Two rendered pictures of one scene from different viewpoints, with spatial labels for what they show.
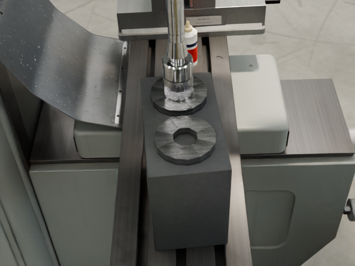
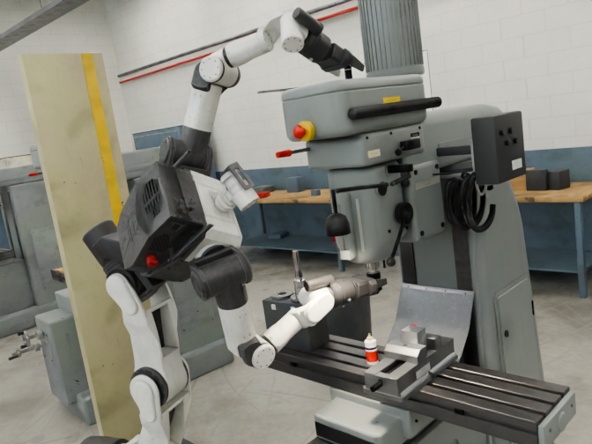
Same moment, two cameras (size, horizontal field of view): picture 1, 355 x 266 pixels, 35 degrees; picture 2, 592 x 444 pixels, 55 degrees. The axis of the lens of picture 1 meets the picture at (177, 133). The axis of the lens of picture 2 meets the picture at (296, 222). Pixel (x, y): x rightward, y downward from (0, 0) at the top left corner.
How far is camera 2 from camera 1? 2.64 m
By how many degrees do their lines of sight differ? 112
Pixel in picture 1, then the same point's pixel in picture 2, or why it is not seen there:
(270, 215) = not seen: outside the picture
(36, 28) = (437, 314)
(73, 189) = not seen: hidden behind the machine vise
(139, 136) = (341, 341)
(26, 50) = (417, 310)
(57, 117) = not seen: hidden behind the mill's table
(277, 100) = (335, 418)
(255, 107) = (340, 409)
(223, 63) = (357, 371)
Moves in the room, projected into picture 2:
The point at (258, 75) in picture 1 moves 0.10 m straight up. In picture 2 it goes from (364, 421) to (360, 392)
